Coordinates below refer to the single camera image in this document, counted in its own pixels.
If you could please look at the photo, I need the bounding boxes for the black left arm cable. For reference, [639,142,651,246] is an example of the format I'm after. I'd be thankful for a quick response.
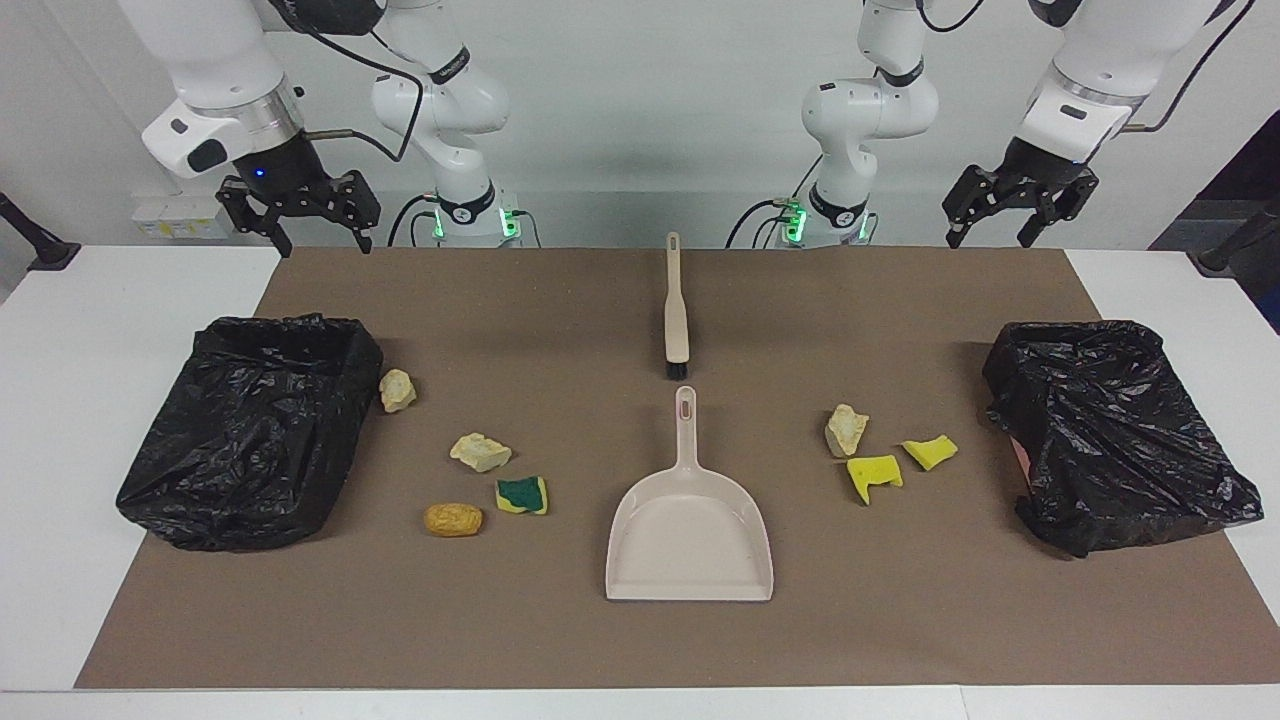
[1125,0,1256,133]

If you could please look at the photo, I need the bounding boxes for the notched yellow sponge piece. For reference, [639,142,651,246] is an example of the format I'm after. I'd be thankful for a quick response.
[847,455,904,505]

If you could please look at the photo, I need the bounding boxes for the brown table mat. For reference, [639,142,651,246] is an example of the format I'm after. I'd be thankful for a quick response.
[75,247,1280,689]

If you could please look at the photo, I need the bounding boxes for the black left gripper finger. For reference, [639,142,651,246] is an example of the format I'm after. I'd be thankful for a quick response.
[1018,172,1099,249]
[944,165,1013,249]

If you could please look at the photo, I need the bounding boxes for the dark blue furniture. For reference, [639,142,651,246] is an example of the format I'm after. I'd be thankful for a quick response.
[1150,110,1280,336]

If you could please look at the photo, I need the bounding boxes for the black base cable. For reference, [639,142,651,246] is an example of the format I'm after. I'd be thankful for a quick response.
[387,195,441,248]
[725,195,801,249]

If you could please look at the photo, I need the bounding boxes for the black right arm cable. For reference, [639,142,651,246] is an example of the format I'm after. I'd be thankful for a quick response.
[270,0,426,163]

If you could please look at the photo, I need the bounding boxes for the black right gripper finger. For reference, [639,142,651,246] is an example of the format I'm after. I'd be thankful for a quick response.
[218,178,293,257]
[325,170,381,253]

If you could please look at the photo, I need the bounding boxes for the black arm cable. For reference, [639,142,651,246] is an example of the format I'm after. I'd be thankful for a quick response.
[270,0,426,163]
[1125,0,1256,133]

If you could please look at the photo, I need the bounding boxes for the orange-brown foam lump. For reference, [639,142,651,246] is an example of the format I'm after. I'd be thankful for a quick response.
[424,502,484,538]

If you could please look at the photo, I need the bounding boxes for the beige hand brush black bristles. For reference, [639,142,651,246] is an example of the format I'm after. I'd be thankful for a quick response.
[664,232,692,380]

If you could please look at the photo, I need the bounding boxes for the black bag lined pink bin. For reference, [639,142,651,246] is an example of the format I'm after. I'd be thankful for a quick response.
[982,320,1264,559]

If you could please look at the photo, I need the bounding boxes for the white power strip box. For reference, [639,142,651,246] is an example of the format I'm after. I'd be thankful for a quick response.
[132,195,239,241]

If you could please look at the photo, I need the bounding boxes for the green and yellow sponge piece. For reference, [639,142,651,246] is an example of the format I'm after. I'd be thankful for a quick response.
[496,476,549,516]

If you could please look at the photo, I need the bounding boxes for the wedge yellow sponge piece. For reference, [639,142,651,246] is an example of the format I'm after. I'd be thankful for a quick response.
[902,435,958,472]

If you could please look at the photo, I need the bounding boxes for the black stand post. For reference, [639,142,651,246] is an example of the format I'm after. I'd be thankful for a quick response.
[0,192,81,271]
[1188,198,1280,276]

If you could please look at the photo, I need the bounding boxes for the beige plastic dustpan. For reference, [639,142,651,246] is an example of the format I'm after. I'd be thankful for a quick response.
[605,386,775,602]

